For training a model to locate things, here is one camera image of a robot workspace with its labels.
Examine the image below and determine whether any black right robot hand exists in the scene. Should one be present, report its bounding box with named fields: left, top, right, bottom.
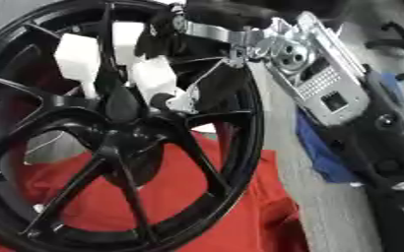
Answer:
left=133, top=0, right=353, bottom=113

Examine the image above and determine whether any black spoked wheel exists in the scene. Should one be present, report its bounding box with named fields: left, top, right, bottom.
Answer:
left=0, top=0, right=268, bottom=252

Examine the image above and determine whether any blue cloth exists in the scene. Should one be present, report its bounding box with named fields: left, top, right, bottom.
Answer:
left=293, top=72, right=404, bottom=185

